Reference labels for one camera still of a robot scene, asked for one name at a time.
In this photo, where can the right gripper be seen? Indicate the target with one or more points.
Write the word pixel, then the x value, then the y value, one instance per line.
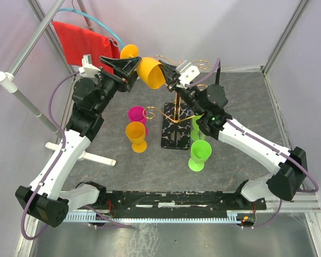
pixel 171 75

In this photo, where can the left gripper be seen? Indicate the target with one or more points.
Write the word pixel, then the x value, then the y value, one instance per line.
pixel 126 83

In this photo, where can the orange goblet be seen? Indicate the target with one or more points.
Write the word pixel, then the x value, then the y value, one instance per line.
pixel 149 69
pixel 136 133

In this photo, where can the gold wine glass rack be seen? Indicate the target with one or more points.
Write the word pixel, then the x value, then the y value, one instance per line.
pixel 176 126

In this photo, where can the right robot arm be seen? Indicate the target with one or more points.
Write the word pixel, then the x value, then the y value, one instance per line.
pixel 287 167

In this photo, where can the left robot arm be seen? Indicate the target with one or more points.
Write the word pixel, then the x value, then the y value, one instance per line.
pixel 44 198

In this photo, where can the magenta goblet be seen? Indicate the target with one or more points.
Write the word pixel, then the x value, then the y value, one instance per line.
pixel 138 114

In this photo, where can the red cloth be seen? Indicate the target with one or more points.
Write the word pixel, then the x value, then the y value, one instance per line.
pixel 77 42

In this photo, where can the green goblet rear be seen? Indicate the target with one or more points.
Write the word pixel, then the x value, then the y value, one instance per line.
pixel 196 133

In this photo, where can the green goblet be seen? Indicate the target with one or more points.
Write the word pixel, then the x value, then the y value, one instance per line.
pixel 196 133
pixel 200 152

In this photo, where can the teal clothes hanger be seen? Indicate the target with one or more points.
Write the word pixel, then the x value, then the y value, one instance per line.
pixel 118 42

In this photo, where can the green goblet front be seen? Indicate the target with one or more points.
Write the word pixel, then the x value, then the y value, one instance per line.
pixel 200 152

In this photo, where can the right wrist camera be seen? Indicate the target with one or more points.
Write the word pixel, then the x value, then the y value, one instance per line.
pixel 187 72

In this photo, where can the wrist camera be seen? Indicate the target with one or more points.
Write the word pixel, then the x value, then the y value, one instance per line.
pixel 187 72
pixel 88 70

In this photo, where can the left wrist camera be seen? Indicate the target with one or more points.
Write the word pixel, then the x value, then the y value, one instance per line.
pixel 88 70

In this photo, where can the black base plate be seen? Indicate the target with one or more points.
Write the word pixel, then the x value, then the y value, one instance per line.
pixel 116 201

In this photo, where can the white cable duct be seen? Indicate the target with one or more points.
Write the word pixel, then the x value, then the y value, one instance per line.
pixel 175 215

